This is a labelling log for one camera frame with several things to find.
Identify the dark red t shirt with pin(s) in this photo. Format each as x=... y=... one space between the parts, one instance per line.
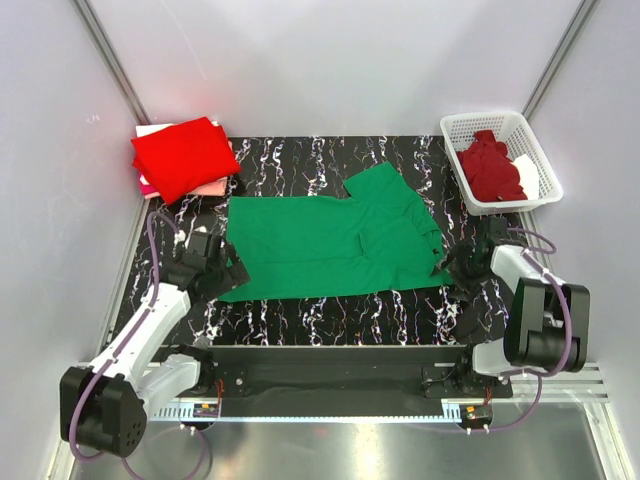
x=492 y=176

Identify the aluminium frame rail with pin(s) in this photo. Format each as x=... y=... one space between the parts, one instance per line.
x=392 y=406

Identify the aluminium corner post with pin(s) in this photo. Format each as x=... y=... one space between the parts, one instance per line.
x=110 y=58
x=568 y=39

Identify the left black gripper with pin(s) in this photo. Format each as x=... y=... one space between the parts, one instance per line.
x=235 y=273

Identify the folded pink t shirt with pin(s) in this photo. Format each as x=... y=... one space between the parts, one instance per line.
x=213 y=189

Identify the white cloth in basket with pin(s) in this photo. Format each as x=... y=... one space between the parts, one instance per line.
x=529 y=176

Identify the right aluminium corner post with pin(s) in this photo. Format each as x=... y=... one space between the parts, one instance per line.
x=568 y=39

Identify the folded white t shirt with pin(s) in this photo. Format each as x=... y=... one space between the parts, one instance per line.
x=147 y=130

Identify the white plastic basket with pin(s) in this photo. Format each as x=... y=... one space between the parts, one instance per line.
x=513 y=129

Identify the folded red t shirt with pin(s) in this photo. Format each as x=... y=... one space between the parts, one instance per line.
x=180 y=158

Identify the green t shirt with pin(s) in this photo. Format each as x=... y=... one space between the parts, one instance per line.
x=380 y=237

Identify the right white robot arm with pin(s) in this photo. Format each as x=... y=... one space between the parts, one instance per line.
x=548 y=325

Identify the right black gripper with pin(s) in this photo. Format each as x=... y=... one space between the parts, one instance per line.
x=464 y=286

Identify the black marble pattern mat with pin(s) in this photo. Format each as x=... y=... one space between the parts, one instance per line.
x=292 y=166

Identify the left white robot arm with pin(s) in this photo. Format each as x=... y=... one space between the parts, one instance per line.
x=106 y=405

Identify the left aluminium corner post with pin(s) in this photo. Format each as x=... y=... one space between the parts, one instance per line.
x=110 y=58

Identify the folded magenta t shirt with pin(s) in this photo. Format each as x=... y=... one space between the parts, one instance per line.
x=147 y=191

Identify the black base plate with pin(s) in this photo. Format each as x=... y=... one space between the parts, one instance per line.
x=248 y=371

